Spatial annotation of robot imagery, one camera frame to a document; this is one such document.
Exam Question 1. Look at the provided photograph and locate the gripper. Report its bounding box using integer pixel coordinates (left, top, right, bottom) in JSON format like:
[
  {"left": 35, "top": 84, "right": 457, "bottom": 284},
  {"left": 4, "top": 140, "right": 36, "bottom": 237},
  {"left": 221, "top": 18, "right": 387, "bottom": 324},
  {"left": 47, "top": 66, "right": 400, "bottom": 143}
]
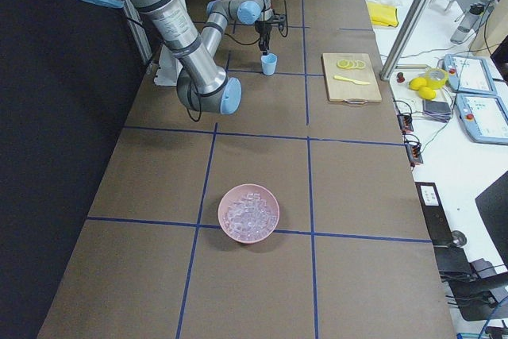
[{"left": 256, "top": 21, "right": 272, "bottom": 56}]

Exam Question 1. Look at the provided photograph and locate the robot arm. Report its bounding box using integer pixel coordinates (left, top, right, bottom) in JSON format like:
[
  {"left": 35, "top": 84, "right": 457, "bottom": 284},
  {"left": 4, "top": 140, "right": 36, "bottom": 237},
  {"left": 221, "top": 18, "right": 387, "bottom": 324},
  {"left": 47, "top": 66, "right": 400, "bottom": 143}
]
[{"left": 81, "top": 0, "right": 275, "bottom": 114}]

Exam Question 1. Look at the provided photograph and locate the light blue cup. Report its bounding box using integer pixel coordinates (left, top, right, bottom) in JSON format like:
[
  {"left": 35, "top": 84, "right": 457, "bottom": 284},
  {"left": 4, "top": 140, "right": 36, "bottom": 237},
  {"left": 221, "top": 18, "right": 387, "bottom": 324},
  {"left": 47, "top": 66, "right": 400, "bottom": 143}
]
[{"left": 260, "top": 53, "right": 278, "bottom": 75}]

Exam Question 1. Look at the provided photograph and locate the pink bowl with ice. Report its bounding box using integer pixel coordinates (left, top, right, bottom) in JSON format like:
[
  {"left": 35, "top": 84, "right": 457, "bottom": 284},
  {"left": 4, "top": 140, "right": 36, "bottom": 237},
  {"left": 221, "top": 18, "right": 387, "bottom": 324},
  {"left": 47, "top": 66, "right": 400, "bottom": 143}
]
[{"left": 217, "top": 183, "right": 280, "bottom": 245}]

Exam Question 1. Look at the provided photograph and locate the yellow plastic knife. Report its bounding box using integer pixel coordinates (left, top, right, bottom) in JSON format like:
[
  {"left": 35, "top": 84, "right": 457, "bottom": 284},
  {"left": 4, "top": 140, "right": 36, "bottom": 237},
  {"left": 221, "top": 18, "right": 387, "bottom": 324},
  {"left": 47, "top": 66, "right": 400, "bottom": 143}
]
[{"left": 333, "top": 75, "right": 371, "bottom": 86}]

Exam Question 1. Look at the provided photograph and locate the lemon slice four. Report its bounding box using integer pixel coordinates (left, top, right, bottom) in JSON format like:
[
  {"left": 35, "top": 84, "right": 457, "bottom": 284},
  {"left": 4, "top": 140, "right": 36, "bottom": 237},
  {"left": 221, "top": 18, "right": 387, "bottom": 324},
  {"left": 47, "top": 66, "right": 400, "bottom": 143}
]
[{"left": 337, "top": 60, "right": 352, "bottom": 69}]

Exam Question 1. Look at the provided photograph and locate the wooden cutting board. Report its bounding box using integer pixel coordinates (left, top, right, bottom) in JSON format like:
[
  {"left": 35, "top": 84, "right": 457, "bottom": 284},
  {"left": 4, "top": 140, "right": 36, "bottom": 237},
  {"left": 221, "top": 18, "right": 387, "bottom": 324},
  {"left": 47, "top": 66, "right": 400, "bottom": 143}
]
[{"left": 321, "top": 53, "right": 382, "bottom": 105}]

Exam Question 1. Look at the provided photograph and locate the white pillar with base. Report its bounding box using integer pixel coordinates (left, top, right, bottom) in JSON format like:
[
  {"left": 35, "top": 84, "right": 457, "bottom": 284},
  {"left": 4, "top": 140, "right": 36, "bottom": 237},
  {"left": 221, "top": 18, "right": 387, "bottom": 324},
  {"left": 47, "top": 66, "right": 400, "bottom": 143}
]
[{"left": 154, "top": 45, "right": 183, "bottom": 87}]

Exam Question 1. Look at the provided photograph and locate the yellow cloth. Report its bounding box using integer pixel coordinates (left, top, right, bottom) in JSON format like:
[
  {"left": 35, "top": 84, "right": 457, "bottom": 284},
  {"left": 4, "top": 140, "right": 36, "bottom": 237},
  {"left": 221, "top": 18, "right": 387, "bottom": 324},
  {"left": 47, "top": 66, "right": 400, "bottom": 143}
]
[{"left": 367, "top": 2, "right": 399, "bottom": 28}]

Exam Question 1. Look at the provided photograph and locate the strawberry on tray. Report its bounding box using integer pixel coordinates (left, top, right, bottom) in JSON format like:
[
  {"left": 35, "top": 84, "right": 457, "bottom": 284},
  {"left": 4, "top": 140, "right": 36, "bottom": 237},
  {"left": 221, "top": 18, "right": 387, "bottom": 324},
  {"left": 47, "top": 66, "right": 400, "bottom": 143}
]
[{"left": 396, "top": 72, "right": 405, "bottom": 83}]

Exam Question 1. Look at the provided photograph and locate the yellow lemon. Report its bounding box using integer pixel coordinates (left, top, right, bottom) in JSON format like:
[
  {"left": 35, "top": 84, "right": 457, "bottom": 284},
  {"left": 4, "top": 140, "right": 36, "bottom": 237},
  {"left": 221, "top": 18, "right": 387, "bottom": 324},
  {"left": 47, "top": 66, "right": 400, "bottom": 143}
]
[
  {"left": 418, "top": 87, "right": 437, "bottom": 101},
  {"left": 409, "top": 77, "right": 427, "bottom": 91}
]

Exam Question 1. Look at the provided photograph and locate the yellow tape roll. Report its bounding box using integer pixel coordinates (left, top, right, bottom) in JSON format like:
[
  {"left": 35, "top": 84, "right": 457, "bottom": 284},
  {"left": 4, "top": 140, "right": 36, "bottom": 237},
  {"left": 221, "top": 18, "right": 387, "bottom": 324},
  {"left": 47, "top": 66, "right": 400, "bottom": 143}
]
[{"left": 425, "top": 68, "right": 448, "bottom": 90}]

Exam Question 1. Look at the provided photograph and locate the dark purple wallet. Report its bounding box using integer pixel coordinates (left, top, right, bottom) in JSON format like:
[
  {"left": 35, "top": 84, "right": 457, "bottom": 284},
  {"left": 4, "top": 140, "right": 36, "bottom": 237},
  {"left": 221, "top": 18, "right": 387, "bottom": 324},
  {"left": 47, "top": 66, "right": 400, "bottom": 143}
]
[{"left": 422, "top": 99, "right": 452, "bottom": 122}]

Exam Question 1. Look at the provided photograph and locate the upper teach pendant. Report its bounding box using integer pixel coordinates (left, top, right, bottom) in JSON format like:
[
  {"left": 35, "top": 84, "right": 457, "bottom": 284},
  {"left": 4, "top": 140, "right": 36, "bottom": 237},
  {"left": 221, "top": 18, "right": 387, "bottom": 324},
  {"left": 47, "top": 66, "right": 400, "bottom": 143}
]
[{"left": 442, "top": 54, "right": 497, "bottom": 95}]

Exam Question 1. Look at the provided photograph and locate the teach pendant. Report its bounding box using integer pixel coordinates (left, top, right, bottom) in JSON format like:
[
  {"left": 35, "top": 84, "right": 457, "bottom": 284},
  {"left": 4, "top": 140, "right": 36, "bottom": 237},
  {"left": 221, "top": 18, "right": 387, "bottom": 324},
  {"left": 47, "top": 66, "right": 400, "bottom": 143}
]
[
  {"left": 456, "top": 93, "right": 507, "bottom": 145},
  {"left": 442, "top": 54, "right": 497, "bottom": 95}
]

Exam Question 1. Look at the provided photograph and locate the lower teach pendant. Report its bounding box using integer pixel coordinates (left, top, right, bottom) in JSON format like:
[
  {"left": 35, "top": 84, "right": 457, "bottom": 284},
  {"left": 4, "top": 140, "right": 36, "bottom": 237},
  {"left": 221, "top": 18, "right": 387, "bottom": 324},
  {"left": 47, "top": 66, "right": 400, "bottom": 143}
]
[{"left": 456, "top": 93, "right": 507, "bottom": 145}]

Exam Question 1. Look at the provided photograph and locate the black monitor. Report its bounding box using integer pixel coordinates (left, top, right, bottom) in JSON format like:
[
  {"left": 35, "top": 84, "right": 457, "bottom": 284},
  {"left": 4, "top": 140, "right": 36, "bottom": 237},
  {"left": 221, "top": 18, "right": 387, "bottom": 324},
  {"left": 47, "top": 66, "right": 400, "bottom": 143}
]
[{"left": 475, "top": 172, "right": 508, "bottom": 264}]

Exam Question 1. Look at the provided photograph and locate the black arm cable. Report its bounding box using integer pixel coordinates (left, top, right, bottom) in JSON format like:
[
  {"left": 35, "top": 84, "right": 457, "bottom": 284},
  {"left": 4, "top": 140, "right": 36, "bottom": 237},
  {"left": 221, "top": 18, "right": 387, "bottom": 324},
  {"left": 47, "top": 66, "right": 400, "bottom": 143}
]
[{"left": 186, "top": 0, "right": 289, "bottom": 122}]

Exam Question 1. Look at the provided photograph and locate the aluminium frame post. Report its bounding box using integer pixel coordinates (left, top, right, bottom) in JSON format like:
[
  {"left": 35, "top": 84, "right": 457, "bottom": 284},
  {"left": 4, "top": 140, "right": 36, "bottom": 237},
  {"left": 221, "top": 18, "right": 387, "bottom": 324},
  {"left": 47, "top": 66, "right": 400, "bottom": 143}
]
[{"left": 379, "top": 0, "right": 430, "bottom": 81}]

